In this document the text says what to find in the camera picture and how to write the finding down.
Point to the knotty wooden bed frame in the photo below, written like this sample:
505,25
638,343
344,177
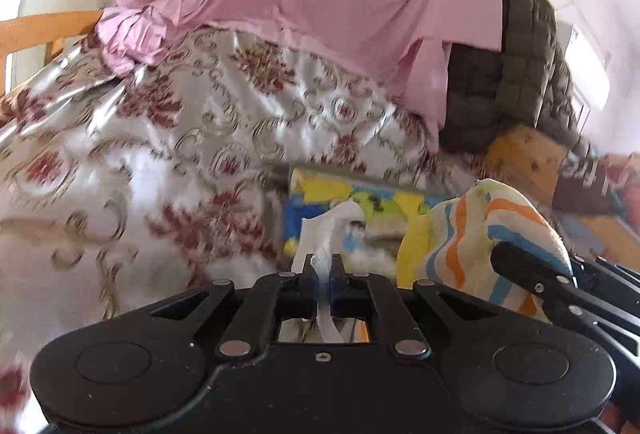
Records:
522,154

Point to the floral satin bedspread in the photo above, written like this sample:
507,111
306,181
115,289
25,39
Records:
150,154

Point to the striped towel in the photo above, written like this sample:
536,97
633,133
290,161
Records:
470,234

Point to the dark brown cloth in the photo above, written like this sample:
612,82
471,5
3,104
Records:
585,184

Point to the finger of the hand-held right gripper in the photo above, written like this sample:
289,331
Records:
530,276
610,276

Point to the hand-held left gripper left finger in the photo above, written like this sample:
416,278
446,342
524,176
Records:
302,294

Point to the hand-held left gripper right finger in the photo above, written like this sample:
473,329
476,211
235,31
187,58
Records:
345,294

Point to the olive quilted blanket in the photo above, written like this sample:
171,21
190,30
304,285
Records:
510,74

